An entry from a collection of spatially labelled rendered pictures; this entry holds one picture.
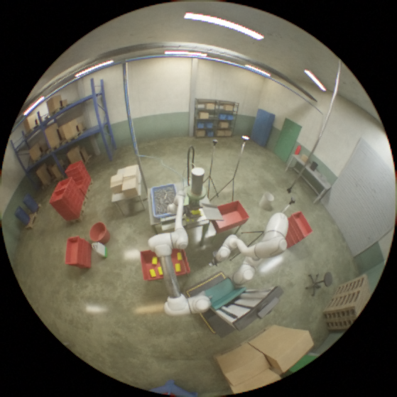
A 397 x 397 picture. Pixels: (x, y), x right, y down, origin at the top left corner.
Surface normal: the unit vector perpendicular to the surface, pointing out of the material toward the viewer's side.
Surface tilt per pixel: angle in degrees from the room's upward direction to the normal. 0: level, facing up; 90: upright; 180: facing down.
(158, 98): 90
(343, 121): 90
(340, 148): 90
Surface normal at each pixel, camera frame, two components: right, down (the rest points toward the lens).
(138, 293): 0.06, -0.65
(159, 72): 0.32, 0.73
